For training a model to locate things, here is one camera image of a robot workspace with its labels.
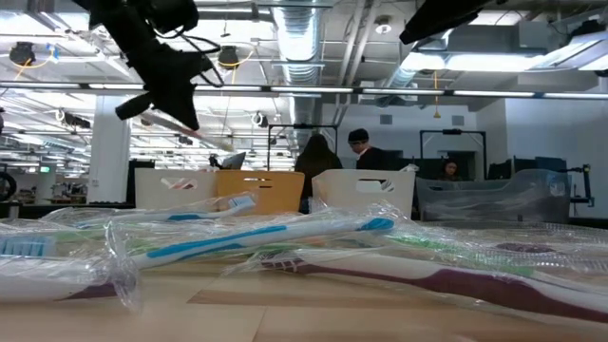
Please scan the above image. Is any orange plastic bin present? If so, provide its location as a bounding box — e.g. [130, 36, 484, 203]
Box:
[216, 169, 306, 215]

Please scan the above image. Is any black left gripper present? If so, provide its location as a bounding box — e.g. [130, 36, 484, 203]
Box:
[89, 0, 215, 132]

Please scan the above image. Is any white plastic bin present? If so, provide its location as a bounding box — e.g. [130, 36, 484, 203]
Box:
[135, 168, 219, 210]
[311, 168, 417, 219]

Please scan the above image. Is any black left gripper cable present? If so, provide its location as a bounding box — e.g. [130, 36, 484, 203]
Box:
[156, 28, 225, 89]

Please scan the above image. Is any person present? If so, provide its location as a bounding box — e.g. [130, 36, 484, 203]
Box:
[439, 159, 461, 181]
[347, 127, 389, 171]
[294, 133, 343, 200]

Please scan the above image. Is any silver ventilation duct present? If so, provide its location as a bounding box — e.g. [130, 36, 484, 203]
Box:
[379, 28, 452, 91]
[273, 0, 333, 161]

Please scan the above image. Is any grey tilted monitor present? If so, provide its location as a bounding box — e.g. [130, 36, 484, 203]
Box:
[208, 151, 248, 170]

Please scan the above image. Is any black ceiling cord reel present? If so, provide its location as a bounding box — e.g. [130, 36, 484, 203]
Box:
[9, 41, 37, 67]
[217, 45, 241, 70]

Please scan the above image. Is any black curved hose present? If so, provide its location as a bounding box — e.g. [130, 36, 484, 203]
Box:
[0, 171, 18, 203]

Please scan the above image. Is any LED light bar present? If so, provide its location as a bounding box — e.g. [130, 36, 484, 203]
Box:
[0, 81, 608, 100]

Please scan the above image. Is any grey translucent plastic bin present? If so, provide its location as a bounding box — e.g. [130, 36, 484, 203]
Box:
[416, 168, 572, 224]

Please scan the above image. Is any black office partition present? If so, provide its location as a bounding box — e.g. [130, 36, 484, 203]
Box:
[384, 149, 424, 172]

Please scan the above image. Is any black rig frame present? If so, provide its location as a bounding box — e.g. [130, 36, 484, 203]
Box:
[419, 127, 488, 168]

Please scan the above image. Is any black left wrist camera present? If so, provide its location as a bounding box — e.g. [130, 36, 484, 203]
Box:
[142, 0, 200, 34]

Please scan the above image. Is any white square pillar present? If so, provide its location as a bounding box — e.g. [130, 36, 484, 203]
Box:
[86, 94, 133, 204]

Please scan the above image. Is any orange toothbrush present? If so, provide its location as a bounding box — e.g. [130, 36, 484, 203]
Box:
[142, 111, 237, 153]
[161, 178, 199, 190]

